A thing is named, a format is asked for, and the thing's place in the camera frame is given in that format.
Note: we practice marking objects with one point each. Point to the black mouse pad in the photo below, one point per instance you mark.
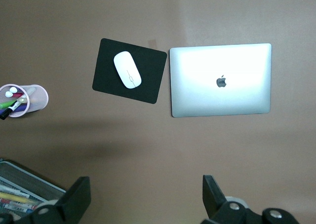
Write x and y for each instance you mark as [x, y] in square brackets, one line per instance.
[148, 85]

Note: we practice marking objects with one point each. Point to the white computer mouse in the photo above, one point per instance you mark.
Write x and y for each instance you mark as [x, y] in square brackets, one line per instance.
[127, 69]

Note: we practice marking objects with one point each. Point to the grey mesh desk tray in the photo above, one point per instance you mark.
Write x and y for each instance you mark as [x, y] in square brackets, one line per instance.
[37, 184]

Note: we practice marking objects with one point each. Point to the white capped marker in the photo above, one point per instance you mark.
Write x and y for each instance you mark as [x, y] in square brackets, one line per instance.
[9, 93]
[12, 88]

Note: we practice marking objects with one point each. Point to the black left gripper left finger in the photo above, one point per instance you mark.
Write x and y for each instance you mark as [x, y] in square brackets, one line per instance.
[71, 204]

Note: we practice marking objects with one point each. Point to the red white pen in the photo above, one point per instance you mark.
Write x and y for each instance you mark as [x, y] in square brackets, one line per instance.
[17, 203]

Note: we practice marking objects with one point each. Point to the yellow pen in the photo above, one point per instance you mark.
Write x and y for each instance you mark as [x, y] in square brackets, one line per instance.
[14, 197]

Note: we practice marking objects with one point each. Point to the pink mesh pen cup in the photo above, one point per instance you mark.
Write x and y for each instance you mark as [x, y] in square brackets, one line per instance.
[39, 100]

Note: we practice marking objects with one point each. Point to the black capped marker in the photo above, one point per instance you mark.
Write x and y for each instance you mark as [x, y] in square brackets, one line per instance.
[5, 114]

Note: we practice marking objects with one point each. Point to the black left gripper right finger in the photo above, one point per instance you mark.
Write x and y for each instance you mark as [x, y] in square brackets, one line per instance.
[214, 199]

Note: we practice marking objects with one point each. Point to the green marker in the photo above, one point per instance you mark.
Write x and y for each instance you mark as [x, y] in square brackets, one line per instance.
[7, 104]

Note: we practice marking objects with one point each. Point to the purple marker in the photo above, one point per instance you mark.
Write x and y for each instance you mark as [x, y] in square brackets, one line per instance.
[22, 107]

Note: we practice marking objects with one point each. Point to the red marker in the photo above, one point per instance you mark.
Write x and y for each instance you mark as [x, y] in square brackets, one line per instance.
[17, 95]

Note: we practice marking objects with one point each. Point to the silver laptop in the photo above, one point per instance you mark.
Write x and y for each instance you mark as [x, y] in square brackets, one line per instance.
[219, 100]

